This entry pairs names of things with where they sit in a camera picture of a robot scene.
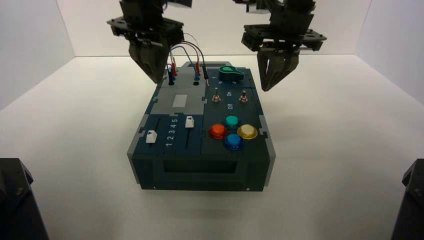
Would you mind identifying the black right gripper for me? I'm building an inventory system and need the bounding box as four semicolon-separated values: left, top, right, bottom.
241;23;328;93

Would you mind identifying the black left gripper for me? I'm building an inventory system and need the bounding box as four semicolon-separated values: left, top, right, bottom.
106;16;185;84

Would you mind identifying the dark blue grey control box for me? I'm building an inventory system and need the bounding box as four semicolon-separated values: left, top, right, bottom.
126;61;277;193

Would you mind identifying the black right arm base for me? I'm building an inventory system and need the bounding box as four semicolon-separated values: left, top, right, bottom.
390;158;424;240

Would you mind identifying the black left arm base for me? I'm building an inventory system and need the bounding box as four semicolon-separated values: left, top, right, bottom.
0;157;51;240

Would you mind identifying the green rotary knob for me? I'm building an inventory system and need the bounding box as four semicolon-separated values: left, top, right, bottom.
218;65;245;83

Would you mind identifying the blank white label plate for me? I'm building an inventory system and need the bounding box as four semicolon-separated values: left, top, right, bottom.
172;94;188;108

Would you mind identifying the green push button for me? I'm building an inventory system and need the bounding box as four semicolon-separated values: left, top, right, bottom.
224;114;240;130

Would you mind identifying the yellow push button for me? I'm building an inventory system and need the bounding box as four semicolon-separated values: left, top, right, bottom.
236;123;259;141

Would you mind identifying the blue push button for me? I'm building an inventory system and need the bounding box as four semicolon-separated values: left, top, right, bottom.
223;133;245;152

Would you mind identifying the red push button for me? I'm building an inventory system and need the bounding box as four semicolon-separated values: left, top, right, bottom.
209;123;229;141

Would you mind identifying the black jumper cable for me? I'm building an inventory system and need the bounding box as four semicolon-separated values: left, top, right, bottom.
167;41;208;88

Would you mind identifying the red jumper cable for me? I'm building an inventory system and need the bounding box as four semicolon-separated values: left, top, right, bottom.
170;45;202;77

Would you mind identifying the blue jumper cable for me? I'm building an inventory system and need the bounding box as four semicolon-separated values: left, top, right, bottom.
168;46;201;82

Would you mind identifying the white jumper cable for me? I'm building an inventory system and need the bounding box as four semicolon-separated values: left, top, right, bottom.
183;32;211;88

